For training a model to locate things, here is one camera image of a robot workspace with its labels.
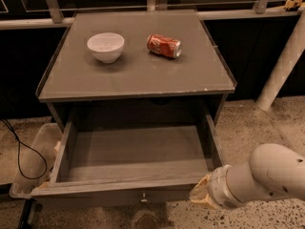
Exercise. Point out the yellow object on railing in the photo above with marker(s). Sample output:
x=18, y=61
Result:
x=292, y=5

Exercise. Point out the red soda can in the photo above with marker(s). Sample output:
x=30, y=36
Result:
x=164, y=45

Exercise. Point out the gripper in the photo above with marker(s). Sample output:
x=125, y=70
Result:
x=218, y=186

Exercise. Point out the metal railing frame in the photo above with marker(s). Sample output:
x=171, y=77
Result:
x=39, y=14

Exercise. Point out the clear plastic bin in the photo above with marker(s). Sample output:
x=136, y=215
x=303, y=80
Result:
x=36, y=164

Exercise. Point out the grey top drawer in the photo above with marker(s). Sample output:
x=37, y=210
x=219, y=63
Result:
x=130, y=166

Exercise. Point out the white ceramic bowl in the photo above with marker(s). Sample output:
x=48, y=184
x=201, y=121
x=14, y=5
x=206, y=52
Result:
x=106, y=47

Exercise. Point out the white diagonal post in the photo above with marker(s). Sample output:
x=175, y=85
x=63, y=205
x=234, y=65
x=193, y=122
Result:
x=285, y=63

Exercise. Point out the grey drawer cabinet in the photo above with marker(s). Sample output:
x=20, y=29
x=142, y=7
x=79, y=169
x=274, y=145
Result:
x=75, y=75

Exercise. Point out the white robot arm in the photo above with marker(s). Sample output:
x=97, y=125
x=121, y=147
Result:
x=272, y=172

